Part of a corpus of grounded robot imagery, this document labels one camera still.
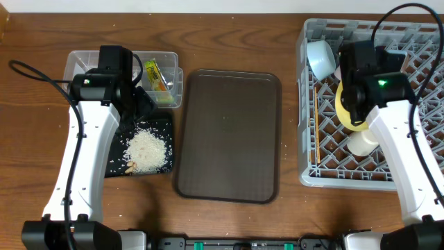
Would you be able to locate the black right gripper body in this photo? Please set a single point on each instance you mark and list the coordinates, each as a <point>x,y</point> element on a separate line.
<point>343,95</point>

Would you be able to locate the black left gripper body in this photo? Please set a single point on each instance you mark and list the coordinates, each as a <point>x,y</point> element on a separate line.
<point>143,105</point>

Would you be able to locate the yellow green snack wrapper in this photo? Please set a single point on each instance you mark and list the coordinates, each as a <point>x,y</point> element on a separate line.
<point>157,82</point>

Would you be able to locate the yellow plate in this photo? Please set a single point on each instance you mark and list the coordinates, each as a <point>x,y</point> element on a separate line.
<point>343,115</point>

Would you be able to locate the light blue bowl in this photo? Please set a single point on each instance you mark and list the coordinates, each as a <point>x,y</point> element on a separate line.
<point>321,59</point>

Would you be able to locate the small pale green cup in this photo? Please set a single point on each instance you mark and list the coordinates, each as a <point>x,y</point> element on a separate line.
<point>362,143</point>

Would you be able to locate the wooden chopstick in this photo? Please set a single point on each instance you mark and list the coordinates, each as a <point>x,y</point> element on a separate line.
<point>309,139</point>
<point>318,158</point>

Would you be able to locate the pile of rice grains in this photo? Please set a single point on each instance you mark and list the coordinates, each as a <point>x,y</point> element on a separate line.
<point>145,151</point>

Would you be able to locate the white pink bowl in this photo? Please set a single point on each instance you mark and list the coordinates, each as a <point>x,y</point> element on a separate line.
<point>337,73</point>

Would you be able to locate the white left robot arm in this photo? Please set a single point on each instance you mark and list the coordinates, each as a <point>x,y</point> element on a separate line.
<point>72,219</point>

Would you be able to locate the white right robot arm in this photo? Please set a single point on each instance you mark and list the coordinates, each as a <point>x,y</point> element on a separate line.
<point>417,177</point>

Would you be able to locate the clear plastic waste bin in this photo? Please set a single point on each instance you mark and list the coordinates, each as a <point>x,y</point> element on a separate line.
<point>78,62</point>

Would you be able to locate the black waste tray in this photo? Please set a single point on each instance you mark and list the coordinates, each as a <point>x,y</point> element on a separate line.
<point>163,118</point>

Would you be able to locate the grey dishwasher rack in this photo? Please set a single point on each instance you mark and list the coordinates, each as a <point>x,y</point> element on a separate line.
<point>339,168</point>

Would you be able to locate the peanut pieces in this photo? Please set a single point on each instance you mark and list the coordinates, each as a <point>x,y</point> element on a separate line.
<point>131,167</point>

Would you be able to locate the dark brown serving tray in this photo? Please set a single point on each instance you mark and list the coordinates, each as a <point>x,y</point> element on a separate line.
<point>230,137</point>

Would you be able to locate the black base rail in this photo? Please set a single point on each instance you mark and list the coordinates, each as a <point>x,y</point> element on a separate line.
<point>225,244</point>

